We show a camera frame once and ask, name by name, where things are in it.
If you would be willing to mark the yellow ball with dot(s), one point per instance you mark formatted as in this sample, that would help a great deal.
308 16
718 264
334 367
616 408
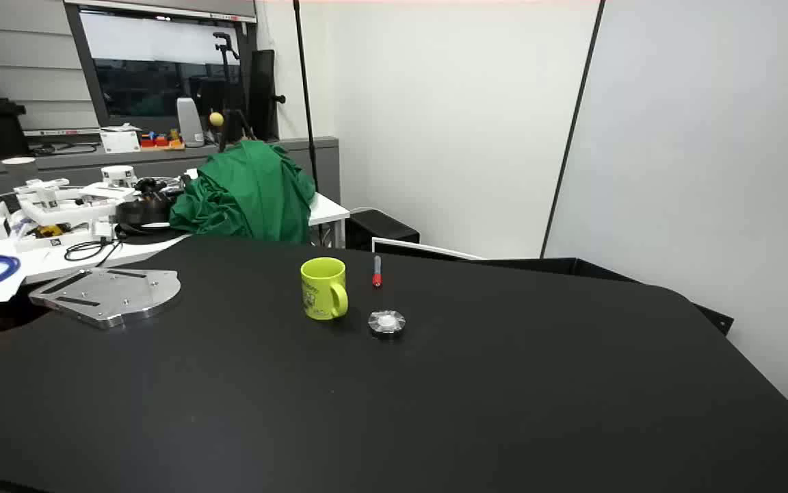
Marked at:
217 117

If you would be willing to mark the yellow mug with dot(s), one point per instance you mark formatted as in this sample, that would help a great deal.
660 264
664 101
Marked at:
321 291

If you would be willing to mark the red marker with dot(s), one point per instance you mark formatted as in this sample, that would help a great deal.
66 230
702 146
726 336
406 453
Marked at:
376 273

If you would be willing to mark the dark framed monitor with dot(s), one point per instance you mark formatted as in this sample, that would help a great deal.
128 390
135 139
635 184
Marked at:
163 63

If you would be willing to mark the orange small items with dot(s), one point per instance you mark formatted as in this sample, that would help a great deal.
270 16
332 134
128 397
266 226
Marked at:
163 139

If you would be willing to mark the black slanted pole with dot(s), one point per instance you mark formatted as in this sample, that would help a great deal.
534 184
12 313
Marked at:
573 127

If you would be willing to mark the small round silver object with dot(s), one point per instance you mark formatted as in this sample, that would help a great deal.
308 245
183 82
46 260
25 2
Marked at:
388 320

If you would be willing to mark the black box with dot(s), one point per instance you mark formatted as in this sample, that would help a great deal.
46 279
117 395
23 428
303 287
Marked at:
380 226

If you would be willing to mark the grey counter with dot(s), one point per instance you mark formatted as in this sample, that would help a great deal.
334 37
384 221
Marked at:
66 168

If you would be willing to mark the white machine parts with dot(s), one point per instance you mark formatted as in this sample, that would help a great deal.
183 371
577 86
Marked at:
62 201

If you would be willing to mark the thin black vertical pole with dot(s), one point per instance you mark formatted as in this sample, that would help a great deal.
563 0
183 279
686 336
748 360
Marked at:
306 90

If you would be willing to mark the white side table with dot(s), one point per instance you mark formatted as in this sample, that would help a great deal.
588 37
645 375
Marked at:
330 210

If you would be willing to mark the white container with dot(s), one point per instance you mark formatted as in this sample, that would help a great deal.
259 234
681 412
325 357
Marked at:
120 137

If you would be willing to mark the white plate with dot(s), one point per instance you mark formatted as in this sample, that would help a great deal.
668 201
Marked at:
18 158

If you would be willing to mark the grey metal plate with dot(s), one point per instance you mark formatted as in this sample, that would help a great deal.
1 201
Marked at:
110 291

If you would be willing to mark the green cloth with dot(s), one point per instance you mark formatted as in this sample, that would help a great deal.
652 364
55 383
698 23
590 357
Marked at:
248 195

